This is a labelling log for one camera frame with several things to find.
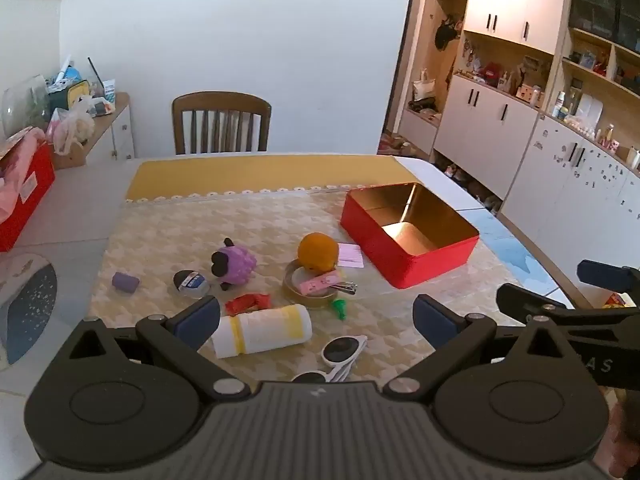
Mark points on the teal yellow box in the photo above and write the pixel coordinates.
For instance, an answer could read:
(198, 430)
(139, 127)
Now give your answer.
(67, 92)

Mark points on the yellow tablecloth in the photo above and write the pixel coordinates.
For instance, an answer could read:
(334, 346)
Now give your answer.
(225, 175)

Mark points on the clear glass bowl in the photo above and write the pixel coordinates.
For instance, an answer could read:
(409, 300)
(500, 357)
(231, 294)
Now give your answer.
(22, 105)

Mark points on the white tote bag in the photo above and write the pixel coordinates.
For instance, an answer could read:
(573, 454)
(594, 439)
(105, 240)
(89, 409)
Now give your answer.
(424, 89)

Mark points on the pink plastic bag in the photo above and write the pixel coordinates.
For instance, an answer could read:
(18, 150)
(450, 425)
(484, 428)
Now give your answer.
(17, 160)

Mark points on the silver nail clipper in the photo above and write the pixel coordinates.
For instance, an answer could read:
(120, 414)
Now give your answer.
(346, 287)

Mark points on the pink plastic strip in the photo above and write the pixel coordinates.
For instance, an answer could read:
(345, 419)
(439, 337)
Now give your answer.
(320, 282)

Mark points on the round gold-rimmed lid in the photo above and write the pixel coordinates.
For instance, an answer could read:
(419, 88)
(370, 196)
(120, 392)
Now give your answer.
(310, 302)

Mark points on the orange fruit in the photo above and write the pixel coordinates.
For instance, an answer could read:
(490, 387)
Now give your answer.
(318, 252)

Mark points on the small purple block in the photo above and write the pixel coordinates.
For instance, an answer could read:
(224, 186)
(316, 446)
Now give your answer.
(125, 282)

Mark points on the round blue white mat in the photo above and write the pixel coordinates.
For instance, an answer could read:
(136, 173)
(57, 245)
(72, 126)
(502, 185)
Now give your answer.
(25, 305)

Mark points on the white wooden side cabinet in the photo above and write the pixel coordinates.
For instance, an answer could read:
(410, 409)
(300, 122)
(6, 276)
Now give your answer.
(120, 135)

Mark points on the red cap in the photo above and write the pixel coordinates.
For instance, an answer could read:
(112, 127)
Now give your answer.
(492, 73)

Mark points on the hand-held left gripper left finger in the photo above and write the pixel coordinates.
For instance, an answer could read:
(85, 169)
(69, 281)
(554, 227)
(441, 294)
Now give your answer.
(200, 319)

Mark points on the white plastic bag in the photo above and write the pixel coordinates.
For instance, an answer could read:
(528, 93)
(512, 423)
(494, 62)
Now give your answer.
(70, 127)

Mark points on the red storage box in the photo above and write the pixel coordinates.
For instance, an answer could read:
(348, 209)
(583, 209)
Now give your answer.
(25, 200)

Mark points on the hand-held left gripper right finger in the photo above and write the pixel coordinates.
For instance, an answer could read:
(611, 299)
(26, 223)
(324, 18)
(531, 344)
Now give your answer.
(431, 321)

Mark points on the brown wooden chair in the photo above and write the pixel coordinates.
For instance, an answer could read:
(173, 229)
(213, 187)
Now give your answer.
(220, 102)

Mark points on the person's right hand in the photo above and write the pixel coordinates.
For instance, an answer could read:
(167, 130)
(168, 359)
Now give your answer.
(626, 435)

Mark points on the pink box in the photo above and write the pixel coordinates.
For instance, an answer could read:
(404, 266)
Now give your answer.
(351, 255)

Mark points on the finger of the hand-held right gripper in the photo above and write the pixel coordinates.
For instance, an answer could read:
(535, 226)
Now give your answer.
(600, 273)
(525, 302)

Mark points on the red foil wrapper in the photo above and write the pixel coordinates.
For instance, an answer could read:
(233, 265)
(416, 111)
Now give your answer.
(247, 304)

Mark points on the white lotion bottle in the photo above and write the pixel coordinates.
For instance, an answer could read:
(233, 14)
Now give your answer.
(560, 104)

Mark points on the red metal tin box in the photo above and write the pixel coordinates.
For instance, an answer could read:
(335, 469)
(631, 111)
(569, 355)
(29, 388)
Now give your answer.
(380, 255)

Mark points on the white bottle with yellow label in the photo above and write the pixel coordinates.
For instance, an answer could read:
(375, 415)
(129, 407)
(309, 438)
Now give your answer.
(260, 332)

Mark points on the cream patterned table mat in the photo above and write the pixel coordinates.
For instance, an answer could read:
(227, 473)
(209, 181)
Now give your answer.
(175, 230)

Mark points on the patterned floor rug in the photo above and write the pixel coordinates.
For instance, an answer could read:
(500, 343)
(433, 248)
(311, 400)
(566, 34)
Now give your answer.
(395, 144)

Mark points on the purple plush sheep toy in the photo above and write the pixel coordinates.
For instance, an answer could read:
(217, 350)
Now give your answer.
(237, 262)

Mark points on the white sunglasses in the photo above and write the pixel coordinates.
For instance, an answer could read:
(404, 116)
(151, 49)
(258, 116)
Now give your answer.
(340, 349)

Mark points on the blue table mat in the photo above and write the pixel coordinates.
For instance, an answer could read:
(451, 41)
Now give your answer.
(510, 247)

